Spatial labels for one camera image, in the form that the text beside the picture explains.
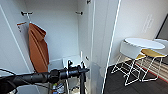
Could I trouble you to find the round white table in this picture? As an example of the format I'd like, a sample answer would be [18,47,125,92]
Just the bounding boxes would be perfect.
[123,37,167,51]

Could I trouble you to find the orange hooded garment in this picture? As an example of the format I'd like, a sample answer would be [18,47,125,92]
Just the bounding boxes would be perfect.
[27,22,51,75]

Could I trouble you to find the white plastic bottle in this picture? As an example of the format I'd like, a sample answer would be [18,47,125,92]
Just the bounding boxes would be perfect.
[56,85,66,94]

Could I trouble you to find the black garment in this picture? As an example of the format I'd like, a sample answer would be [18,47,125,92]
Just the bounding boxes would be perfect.
[78,73,88,94]

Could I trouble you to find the white wardrobe cabinet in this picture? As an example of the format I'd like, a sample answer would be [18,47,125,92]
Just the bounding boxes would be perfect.
[0,0,96,94]

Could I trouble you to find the woven wicker basket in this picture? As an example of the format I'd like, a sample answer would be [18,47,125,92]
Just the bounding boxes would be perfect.
[49,81,69,94]

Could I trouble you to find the black wardrobe hook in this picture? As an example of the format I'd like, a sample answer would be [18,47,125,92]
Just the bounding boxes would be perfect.
[20,11,34,18]
[75,11,84,17]

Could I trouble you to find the yellow seat wire chair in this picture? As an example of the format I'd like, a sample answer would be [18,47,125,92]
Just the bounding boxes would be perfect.
[134,48,168,83]

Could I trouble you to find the white wardrobe door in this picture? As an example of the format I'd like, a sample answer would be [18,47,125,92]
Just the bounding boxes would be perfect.
[0,4,18,80]
[89,0,122,94]

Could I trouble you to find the white wire frame chair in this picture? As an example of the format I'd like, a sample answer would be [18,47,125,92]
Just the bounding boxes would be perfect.
[110,40,148,87]

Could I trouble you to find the white wall switch panel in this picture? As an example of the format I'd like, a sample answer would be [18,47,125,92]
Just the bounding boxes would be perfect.
[143,14,155,35]

